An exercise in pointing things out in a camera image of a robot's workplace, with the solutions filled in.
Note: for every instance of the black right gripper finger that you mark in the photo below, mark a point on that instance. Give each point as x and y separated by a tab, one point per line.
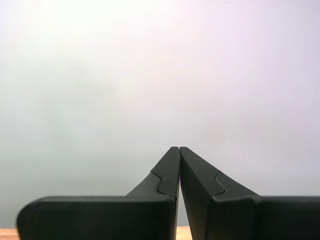
100	217
250	217

